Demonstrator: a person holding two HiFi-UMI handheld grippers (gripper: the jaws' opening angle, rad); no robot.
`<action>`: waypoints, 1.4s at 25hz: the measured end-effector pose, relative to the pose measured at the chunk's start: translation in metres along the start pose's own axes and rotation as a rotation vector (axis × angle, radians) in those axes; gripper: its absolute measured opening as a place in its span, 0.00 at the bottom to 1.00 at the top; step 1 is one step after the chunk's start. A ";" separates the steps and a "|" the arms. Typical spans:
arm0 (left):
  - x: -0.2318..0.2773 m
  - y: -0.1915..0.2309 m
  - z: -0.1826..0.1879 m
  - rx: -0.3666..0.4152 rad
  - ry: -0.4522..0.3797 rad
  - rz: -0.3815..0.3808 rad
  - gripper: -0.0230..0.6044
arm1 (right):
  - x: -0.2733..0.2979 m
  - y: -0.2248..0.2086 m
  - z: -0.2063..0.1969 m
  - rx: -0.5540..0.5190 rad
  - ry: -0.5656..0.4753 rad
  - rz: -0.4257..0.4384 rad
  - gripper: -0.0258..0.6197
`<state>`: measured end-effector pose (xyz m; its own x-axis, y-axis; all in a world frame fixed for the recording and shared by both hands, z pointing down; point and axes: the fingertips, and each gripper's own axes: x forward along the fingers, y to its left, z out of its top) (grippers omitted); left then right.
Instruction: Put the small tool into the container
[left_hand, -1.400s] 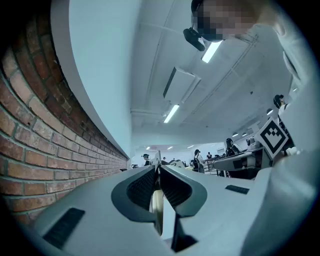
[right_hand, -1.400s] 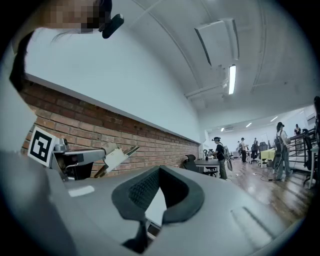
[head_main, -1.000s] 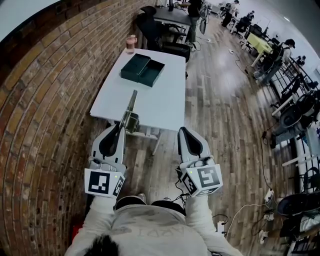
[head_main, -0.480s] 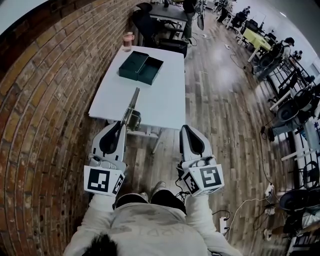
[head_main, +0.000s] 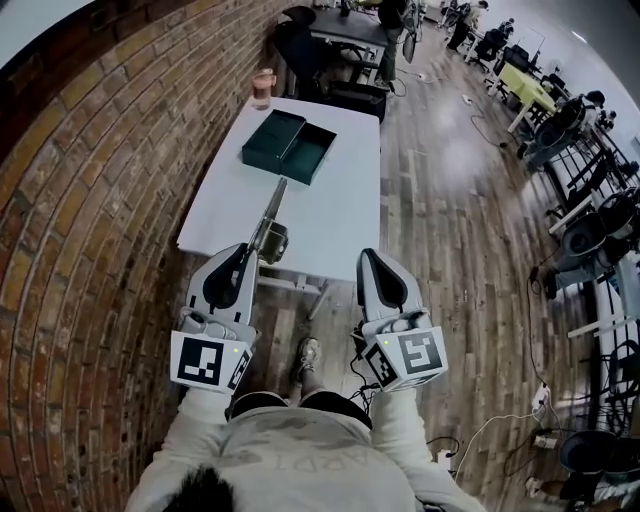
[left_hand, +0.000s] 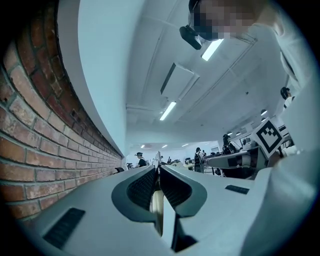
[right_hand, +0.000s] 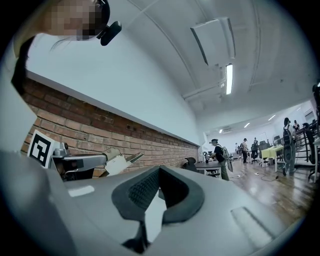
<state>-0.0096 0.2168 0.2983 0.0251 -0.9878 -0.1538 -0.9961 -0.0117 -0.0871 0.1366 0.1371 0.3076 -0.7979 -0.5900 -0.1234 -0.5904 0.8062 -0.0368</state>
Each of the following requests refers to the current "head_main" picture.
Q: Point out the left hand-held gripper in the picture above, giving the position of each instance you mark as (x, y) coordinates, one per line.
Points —
(200, 300)

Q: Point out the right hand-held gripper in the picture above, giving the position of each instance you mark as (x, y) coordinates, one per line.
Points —
(370, 295)

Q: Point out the dark green container box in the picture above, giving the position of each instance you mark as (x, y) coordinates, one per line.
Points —
(287, 145)

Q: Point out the person's right forearm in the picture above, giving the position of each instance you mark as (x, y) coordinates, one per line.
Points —
(400, 420)

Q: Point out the person's left forearm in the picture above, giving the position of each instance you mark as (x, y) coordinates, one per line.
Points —
(200, 415)

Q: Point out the person's left hand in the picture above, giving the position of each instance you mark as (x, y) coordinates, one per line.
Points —
(212, 329)

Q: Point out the person's right hand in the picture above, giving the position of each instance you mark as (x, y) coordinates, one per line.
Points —
(400, 325)

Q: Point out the person's grey shoe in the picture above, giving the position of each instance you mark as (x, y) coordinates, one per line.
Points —
(307, 357)

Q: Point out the olive square metal object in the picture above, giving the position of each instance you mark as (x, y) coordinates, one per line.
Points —
(274, 242)

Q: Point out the white table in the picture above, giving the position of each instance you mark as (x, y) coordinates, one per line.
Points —
(320, 210)

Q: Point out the person's leg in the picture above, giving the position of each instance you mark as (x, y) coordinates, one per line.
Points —
(312, 385)

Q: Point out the person's black shorts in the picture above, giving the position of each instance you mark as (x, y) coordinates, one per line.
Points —
(325, 405)

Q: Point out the person's beige sweater torso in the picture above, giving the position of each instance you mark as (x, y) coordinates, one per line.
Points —
(295, 460)

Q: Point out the black case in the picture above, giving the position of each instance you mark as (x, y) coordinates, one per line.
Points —
(357, 100)

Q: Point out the white power strip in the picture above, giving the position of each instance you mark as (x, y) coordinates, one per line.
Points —
(541, 398)

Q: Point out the pink translucent cup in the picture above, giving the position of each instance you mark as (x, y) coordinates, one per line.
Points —
(262, 90)

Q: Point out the black office chair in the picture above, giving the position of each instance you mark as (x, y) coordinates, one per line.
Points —
(305, 55)

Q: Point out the yellow-green table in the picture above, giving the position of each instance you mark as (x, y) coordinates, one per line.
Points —
(527, 87)

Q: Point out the grey desk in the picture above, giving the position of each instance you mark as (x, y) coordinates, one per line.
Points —
(350, 25)

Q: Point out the black bucket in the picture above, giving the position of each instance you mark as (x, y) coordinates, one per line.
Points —
(595, 452)

